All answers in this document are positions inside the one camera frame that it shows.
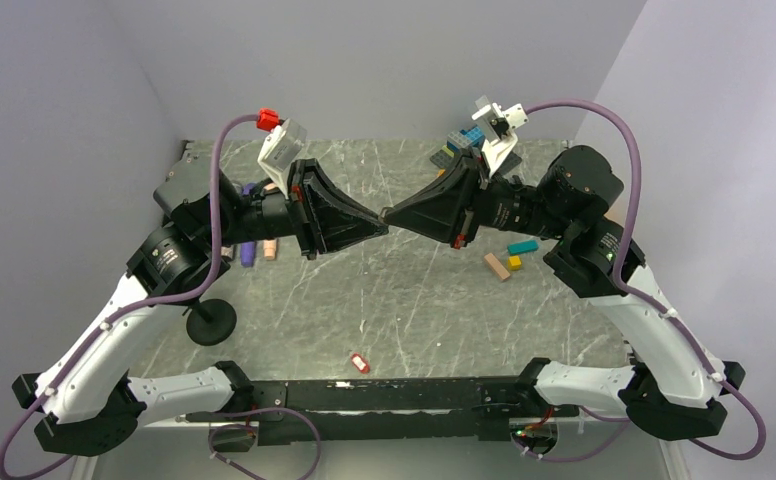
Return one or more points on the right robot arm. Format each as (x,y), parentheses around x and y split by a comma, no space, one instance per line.
(667,392)

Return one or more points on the teal toy brick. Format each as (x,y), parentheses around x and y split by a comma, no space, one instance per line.
(523,247)

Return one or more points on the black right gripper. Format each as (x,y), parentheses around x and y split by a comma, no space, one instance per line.
(452,209)

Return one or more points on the peach pink marker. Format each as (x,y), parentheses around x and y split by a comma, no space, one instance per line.
(270,246)

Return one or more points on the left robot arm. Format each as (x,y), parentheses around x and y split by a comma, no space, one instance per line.
(88,400)

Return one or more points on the wooden rectangular block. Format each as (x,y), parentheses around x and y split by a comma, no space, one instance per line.
(497,267)

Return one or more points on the black round microphone stand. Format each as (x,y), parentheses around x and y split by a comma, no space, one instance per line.
(210,322)

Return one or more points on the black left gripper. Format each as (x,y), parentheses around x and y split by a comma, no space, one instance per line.
(336,227)

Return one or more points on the blue toy bricks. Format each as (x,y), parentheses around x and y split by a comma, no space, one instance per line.
(462,139)

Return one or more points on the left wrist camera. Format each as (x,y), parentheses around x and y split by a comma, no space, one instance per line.
(285,140)

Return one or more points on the red key tag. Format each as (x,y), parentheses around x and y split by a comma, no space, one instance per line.
(360,364)

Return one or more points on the purple marker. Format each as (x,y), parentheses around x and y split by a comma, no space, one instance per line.
(247,254)

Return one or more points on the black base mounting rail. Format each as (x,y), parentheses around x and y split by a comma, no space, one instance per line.
(486,408)

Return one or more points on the small yellow cube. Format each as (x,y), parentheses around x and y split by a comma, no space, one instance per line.
(514,263)

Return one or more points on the grey brick baseplate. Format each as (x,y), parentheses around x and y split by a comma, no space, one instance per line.
(442,160)

